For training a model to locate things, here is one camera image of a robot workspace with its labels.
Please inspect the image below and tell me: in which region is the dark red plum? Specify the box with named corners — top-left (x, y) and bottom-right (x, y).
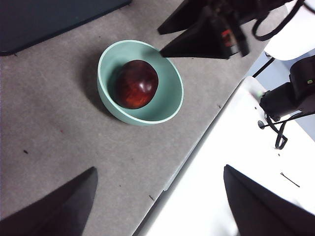
top-left (115, 59), bottom-right (159, 110)

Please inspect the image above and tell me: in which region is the black camera cable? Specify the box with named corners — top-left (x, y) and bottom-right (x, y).
top-left (251, 0), bottom-right (306, 41)

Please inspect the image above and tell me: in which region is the teal ribbed bowl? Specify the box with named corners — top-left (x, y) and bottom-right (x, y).
top-left (97, 39), bottom-right (185, 126)

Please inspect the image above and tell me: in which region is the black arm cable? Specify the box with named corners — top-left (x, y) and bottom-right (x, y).
top-left (257, 111), bottom-right (315, 149)

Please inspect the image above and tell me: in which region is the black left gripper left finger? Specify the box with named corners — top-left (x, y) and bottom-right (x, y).
top-left (0, 166), bottom-right (98, 236)

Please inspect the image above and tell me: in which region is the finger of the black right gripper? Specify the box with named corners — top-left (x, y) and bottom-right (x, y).
top-left (157, 0), bottom-right (212, 35)
top-left (159, 17), bottom-right (232, 60)

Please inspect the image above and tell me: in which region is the small black pin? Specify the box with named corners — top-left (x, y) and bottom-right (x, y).
top-left (280, 172), bottom-right (300, 188)

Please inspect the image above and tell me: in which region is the black rectangular tray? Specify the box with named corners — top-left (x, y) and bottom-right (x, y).
top-left (0, 0), bottom-right (132, 57)

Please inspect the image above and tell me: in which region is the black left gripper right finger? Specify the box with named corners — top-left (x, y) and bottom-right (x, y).
top-left (223, 164), bottom-right (315, 236)

